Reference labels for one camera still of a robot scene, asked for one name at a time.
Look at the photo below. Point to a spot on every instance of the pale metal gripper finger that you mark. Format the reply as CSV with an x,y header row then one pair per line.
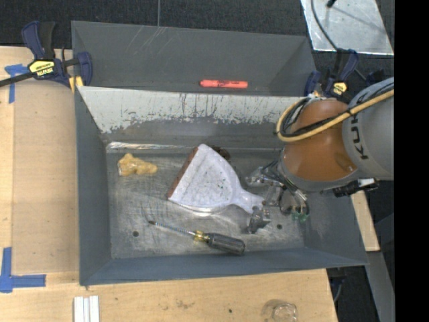
x,y
257,179
258,219

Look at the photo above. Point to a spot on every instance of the dark brown small object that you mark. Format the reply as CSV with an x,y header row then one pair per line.
x,y
224,152

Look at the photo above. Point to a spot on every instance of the white dustpan with red-brown edge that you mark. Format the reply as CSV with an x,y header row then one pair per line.
x,y
207,179

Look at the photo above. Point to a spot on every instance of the clear glass cup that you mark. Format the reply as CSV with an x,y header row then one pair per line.
x,y
279,312

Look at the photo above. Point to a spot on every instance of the orange marker pen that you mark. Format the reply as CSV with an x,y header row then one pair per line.
x,y
224,84

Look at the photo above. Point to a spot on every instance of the yellow lumpy soft toy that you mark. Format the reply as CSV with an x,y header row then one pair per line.
x,y
134,167

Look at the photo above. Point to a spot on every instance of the grey metal bin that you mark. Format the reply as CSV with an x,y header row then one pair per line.
x,y
140,55

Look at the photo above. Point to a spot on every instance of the pale wood flat board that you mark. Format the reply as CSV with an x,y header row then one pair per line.
x,y
43,179

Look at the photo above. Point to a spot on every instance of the black cylinder on white bracket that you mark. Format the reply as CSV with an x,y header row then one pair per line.
x,y
348,188

